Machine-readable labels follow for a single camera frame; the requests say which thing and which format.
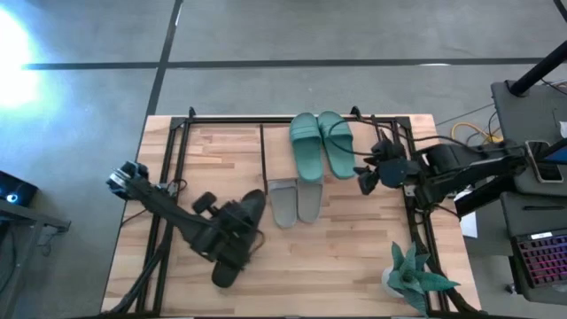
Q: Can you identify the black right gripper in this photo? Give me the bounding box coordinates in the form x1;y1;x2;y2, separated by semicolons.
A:
353;154;423;196

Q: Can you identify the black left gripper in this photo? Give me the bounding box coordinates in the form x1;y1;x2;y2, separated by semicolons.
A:
206;201;259;269

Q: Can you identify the black rubber slide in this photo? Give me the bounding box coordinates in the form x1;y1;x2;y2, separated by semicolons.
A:
211;259;249;289
237;189;268;236

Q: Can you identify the teal rubber slide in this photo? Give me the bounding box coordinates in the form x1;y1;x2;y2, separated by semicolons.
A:
289;112;325;183
316;110;357;181

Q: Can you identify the grey rubber slide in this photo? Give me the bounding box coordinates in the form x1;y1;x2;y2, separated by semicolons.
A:
267;178;299;230
295;178;324;224

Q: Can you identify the white plant pot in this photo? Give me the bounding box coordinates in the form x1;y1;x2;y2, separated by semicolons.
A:
381;264;405;299

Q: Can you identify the white paper sheet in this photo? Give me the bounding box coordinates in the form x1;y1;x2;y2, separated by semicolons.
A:
457;189;480;239

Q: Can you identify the green leafy plant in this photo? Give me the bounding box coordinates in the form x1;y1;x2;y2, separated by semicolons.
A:
385;241;461;316

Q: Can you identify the grey side table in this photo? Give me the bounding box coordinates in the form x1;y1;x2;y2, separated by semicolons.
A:
489;79;567;307

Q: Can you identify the smartphone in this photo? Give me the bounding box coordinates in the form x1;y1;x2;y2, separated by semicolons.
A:
524;139;565;184

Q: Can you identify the black backlit keyboard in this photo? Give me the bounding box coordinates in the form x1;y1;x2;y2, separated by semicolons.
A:
511;230;567;290

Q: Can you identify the black pole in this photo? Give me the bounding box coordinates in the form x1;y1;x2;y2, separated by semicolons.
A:
508;38;567;97

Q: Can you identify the dark metal stand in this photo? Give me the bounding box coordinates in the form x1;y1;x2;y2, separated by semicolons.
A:
0;198;73;271

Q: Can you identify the black device with blue light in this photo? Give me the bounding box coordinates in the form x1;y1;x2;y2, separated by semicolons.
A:
0;169;40;208

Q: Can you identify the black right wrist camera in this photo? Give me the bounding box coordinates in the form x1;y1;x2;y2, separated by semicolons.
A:
370;138;408;163

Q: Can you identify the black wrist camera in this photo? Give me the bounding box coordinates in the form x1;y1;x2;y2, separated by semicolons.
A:
191;191;219;217
370;138;408;163

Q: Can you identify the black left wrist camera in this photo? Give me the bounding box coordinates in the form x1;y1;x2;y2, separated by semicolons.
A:
191;191;219;217

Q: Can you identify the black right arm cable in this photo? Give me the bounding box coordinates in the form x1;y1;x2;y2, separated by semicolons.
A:
325;115;448;157

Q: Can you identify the black table rig frame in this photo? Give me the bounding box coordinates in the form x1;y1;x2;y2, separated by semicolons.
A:
100;105;485;319

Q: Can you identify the yellow cable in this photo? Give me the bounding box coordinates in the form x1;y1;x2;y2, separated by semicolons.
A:
450;121;505;144

